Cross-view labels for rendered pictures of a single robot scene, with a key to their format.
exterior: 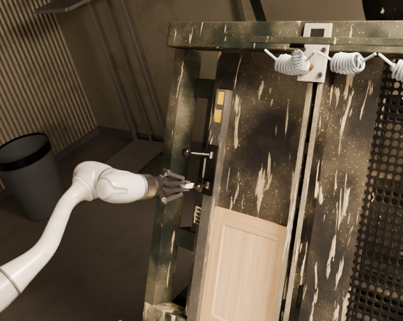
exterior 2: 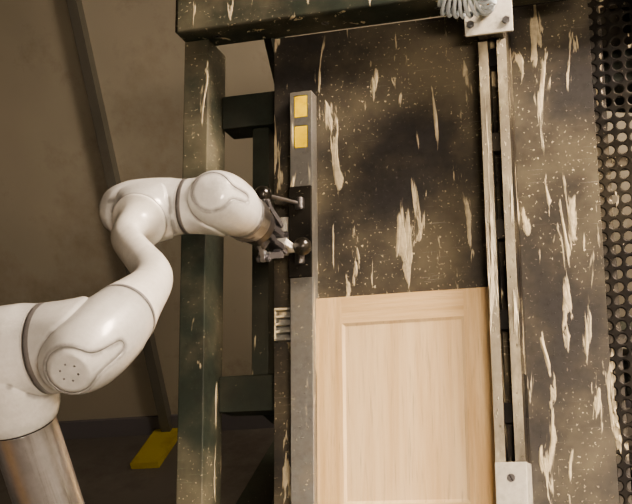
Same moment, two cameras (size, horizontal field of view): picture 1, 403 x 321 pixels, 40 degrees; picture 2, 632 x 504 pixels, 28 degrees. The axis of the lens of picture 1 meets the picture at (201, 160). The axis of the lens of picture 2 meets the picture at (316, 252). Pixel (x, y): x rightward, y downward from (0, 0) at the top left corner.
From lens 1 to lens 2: 1.37 m
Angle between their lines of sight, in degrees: 31
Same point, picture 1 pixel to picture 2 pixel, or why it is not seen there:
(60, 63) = not seen: outside the picture
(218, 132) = (306, 164)
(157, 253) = (198, 424)
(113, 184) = (231, 180)
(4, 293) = (144, 316)
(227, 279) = (369, 421)
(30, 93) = not seen: outside the picture
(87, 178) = (155, 194)
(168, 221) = (208, 358)
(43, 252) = (166, 271)
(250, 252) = (410, 355)
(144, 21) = not seen: outside the picture
